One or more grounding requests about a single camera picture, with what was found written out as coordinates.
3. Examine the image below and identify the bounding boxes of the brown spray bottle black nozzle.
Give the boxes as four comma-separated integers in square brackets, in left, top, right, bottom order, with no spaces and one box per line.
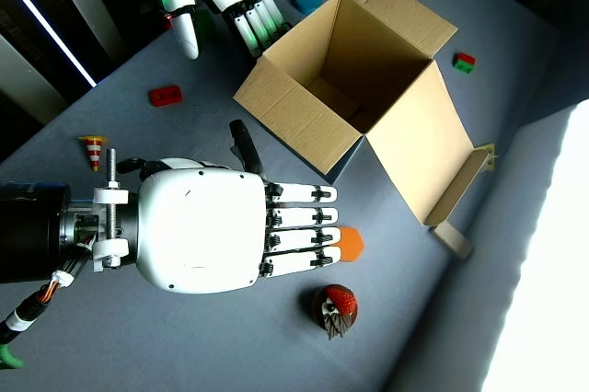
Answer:
[228,119,267,179]

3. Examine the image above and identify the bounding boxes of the blue cylinder block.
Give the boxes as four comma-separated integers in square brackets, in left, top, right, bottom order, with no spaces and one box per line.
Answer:
[294,0,324,16]

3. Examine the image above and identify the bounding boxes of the grey table cloth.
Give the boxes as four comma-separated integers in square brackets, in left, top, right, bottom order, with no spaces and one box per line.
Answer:
[0,0,589,392]

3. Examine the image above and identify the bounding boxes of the red white toy traffic cone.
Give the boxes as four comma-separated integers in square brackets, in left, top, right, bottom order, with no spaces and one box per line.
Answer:
[77,134,108,173]

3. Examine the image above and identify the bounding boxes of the red brick two holes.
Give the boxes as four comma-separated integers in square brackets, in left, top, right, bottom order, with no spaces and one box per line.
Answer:
[147,86,184,108]

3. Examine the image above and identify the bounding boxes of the open cardboard box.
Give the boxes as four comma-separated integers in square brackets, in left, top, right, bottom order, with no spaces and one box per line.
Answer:
[233,0,490,227]

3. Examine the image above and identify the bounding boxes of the orange hexagon block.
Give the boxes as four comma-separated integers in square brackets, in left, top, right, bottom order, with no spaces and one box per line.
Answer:
[338,225,365,263]

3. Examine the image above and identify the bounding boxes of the toy cupcake with strawberry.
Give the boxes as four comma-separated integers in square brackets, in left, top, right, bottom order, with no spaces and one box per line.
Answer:
[310,283,359,341]

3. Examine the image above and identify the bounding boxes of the white light strip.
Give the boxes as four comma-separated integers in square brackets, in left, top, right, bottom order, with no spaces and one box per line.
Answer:
[0,0,98,88]

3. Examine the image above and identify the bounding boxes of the red and green block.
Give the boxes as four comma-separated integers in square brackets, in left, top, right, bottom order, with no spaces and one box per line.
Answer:
[452,52,477,75]

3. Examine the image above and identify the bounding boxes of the beige wooden block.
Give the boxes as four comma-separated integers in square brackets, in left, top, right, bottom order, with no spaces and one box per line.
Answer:
[432,222,474,260]

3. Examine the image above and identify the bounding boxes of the small yellow-green piece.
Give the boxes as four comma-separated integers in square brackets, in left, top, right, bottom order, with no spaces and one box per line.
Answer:
[476,143,498,173]

